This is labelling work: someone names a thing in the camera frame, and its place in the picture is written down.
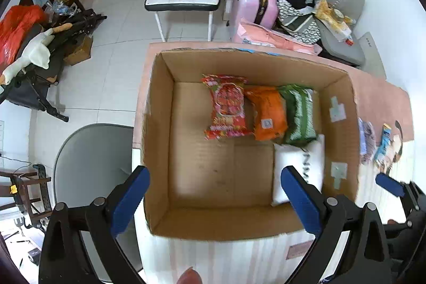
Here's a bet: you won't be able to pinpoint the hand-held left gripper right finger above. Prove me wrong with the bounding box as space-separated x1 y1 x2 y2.
281 165 399 284

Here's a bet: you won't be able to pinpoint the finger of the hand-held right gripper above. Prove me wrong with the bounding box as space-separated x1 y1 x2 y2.
375 172 420 205

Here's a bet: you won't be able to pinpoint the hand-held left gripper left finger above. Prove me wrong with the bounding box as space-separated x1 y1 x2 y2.
38 166 151 284

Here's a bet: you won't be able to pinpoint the white pillow packet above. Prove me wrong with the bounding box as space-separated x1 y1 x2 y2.
271 134 325 207

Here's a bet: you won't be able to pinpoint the large cardboard box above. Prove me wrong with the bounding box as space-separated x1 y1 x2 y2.
140 49 362 242

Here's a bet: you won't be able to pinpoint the person's left hand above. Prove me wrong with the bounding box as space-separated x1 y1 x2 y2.
176 267 203 284

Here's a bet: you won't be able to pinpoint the blue small packet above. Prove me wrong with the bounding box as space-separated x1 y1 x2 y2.
373 123 393 162

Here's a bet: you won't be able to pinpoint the pale patterned small packet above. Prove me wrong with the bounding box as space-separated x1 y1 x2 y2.
358 118 377 165

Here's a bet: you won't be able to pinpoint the grey round chair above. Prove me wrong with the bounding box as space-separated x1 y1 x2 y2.
54 124 144 283

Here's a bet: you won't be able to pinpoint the green snack packet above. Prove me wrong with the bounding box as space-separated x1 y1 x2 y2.
278 84 317 146

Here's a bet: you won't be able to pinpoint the orange snack packet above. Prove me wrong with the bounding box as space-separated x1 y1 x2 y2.
244 85 288 142

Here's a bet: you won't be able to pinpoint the dark wooden chair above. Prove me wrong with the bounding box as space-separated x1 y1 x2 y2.
0 163 54 232

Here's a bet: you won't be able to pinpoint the red snack packet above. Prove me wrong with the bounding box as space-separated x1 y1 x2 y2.
201 73 254 140

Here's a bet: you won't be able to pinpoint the white flat panel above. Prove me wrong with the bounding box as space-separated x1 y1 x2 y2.
357 32 387 80

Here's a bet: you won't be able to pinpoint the grey cushioned chair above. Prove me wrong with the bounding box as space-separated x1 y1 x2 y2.
314 0 367 68

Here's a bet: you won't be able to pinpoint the small brown cardboard box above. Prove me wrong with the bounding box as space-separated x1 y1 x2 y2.
63 35 94 67

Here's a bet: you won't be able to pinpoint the pink folded clothes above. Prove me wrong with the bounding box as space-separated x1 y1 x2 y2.
232 22 322 55

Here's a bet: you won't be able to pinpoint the white goose plush toy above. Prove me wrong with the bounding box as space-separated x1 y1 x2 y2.
0 22 73 85

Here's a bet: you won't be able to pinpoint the yellow snack bags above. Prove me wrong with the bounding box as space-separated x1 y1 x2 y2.
314 0 356 40

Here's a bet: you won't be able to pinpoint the black white patterned bag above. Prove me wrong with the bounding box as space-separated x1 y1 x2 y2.
274 0 322 44

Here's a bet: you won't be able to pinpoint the pink suitcase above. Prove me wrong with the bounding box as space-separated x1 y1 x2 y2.
231 0 279 29

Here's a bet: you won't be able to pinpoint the black padded folding chair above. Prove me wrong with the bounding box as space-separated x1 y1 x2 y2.
144 0 223 42

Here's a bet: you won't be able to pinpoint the red plastic bag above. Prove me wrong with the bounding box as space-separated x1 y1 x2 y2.
0 5 48 72

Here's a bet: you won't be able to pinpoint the black folding frame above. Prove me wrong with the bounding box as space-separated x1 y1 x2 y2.
0 9 108 124

